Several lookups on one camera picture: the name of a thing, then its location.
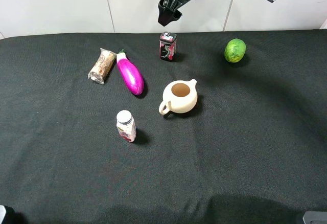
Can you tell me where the green toy mango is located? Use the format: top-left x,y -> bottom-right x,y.
224,38 -> 246,63

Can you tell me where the left arm base corner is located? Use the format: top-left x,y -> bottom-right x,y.
0,205 -> 15,224

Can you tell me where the right arm base corner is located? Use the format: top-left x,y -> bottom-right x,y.
302,211 -> 327,224

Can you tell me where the cream ceramic teapot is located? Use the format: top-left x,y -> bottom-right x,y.
158,79 -> 198,115

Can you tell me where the small white yogurt bottle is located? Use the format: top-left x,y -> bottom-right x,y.
116,110 -> 136,142

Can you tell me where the purple toy eggplant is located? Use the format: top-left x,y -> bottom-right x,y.
116,49 -> 144,96

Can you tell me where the wrapped snack roll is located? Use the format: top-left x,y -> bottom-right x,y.
88,48 -> 117,85

